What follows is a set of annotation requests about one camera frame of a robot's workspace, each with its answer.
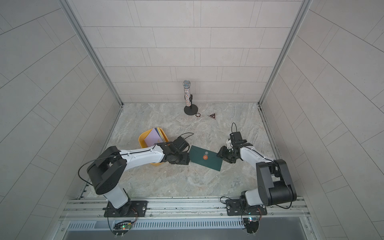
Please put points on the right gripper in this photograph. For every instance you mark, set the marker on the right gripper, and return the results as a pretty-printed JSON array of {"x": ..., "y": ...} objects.
[{"x": 223, "y": 152}]

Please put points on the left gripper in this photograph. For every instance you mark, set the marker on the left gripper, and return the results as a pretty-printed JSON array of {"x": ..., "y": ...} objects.
[{"x": 186, "y": 161}]

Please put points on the dark green envelope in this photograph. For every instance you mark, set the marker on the dark green envelope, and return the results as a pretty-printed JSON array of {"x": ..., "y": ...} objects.
[{"x": 205, "y": 158}]

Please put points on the purple envelope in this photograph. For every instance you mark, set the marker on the purple envelope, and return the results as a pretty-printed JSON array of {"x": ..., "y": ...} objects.
[{"x": 153, "y": 138}]

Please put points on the yellow storage tray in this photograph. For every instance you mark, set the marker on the yellow storage tray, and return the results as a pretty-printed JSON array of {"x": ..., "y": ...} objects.
[{"x": 141, "y": 139}]

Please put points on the yellow envelope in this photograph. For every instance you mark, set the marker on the yellow envelope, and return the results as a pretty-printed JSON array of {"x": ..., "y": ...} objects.
[{"x": 162, "y": 135}]

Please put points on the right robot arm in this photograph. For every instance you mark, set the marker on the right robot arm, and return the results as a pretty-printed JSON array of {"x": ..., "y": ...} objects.
[{"x": 275, "y": 184}]

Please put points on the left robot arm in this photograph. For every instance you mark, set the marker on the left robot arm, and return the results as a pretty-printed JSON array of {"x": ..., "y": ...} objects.
[{"x": 105, "y": 172}]

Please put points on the right circuit board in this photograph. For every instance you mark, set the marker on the right circuit board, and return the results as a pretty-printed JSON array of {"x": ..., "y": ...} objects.
[{"x": 251, "y": 225}]

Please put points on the circuit board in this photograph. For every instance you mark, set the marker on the circuit board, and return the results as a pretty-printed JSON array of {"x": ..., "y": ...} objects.
[
  {"x": 251, "y": 225},
  {"x": 121, "y": 228}
]

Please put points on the left circuit board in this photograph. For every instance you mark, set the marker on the left circuit board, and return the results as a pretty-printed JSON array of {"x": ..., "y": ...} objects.
[{"x": 121, "y": 228}]

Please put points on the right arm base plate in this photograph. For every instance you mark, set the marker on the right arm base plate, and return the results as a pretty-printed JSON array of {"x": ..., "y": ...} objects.
[{"x": 238, "y": 207}]

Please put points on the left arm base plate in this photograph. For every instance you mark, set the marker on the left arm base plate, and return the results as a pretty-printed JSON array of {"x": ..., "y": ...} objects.
[{"x": 130, "y": 209}]

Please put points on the aluminium mounting rail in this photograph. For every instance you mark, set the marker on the aluminium mounting rail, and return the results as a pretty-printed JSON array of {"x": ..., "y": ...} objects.
[{"x": 176, "y": 208}]

